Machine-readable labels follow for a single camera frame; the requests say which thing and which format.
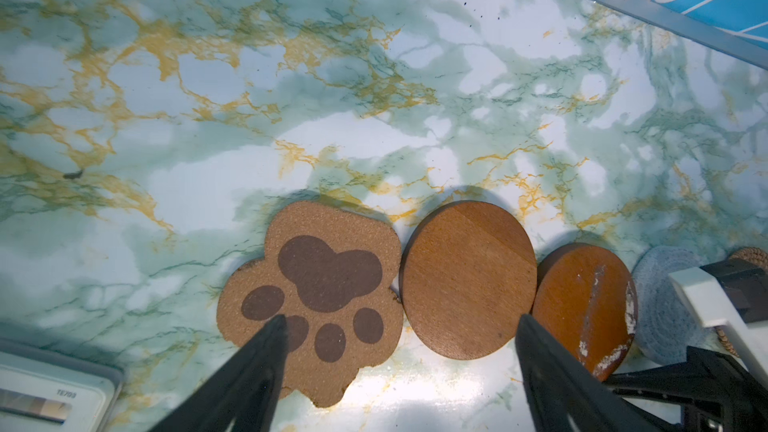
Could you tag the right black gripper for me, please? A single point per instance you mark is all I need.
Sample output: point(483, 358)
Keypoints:
point(714, 393)

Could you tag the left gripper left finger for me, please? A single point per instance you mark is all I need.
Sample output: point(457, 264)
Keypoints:
point(242, 395)

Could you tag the woven rattan coaster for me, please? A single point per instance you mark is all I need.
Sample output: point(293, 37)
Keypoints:
point(754, 256)

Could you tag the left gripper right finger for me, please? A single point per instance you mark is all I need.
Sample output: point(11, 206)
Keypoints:
point(561, 394)

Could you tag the scratched round wooden coaster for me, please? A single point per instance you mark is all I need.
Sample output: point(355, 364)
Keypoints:
point(587, 300)

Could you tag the paw shaped wooden coaster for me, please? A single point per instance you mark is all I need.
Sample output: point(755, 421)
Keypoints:
point(329, 272)

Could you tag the grey blue crochet coaster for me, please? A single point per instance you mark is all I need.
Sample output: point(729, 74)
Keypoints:
point(665, 328)

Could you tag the dark round wooden coaster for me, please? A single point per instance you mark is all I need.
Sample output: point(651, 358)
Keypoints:
point(467, 277)

